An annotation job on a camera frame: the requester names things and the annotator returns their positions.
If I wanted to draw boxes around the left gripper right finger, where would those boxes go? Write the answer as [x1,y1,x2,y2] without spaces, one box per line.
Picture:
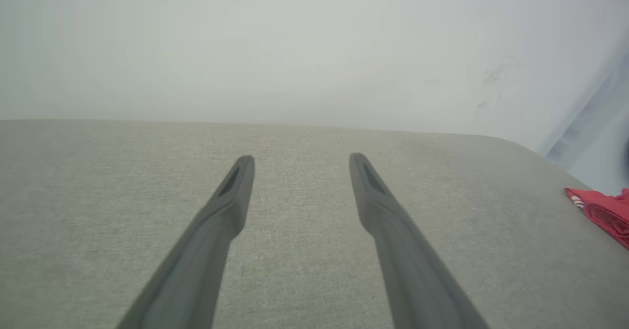
[349,152,492,329]

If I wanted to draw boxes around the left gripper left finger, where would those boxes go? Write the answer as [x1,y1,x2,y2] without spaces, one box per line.
[115,155,256,329]

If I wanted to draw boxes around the red garment with white sleeves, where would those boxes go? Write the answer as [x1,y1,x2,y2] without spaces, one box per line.
[564,187,629,251]

